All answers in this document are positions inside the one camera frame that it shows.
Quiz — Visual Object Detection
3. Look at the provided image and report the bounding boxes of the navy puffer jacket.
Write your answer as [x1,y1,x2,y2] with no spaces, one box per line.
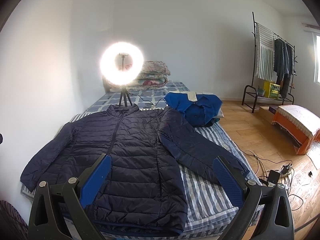
[19,103,251,237]

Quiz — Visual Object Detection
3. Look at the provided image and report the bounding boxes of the black clothes rack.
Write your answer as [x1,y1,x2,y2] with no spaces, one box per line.
[241,17,297,113]

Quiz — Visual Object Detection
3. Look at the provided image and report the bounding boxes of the dark hanging clothes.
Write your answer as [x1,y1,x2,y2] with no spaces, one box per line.
[273,38,295,98]

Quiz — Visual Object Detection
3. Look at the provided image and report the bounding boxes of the black device on floor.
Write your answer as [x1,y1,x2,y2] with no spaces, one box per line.
[267,170,280,185]

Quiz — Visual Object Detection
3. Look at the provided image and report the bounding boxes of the striped blue white bedspread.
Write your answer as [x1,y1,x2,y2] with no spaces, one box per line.
[21,112,263,240]

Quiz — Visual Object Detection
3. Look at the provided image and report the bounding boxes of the blue white jacket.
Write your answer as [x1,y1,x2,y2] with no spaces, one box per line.
[164,91,224,127]

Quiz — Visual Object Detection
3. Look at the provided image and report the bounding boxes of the orange bench with cloth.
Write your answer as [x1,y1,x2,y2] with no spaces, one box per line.
[272,105,320,155]

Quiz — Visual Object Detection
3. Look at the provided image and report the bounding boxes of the small green pot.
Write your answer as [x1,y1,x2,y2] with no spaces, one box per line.
[257,87,265,97]

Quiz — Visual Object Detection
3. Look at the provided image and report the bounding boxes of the black tripod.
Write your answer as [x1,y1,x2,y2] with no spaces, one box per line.
[118,86,133,107]

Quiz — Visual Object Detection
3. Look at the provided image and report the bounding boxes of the yellow box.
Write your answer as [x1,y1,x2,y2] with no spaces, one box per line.
[263,81,280,99]

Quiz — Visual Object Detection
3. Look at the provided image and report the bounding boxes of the folded floral quilt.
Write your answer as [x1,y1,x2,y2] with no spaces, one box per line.
[125,61,170,90]

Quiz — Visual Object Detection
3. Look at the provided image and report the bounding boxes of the window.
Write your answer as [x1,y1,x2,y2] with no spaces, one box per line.
[313,33,320,85]

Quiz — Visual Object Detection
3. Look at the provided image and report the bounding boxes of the floor cables and power strip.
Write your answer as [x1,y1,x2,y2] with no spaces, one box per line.
[232,139,304,212]

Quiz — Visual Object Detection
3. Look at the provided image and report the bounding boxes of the black power cable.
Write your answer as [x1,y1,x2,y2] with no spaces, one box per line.
[130,93,167,110]

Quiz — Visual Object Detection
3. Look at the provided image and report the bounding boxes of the white ring light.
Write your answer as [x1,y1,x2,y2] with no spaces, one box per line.
[99,42,144,86]

